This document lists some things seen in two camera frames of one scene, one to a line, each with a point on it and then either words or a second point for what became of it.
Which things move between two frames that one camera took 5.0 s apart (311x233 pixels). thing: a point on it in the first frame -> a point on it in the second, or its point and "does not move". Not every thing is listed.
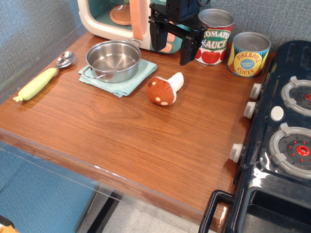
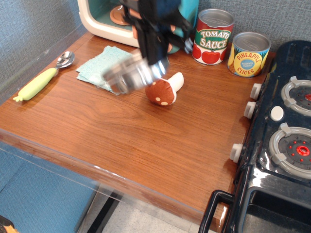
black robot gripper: (180, 17) -> (155, 21)
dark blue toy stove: (272, 189) does not move
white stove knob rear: (255, 91) does not move
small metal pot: (112, 61) -> (127, 73)
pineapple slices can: (249, 54) does not move
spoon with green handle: (64, 59) does not move
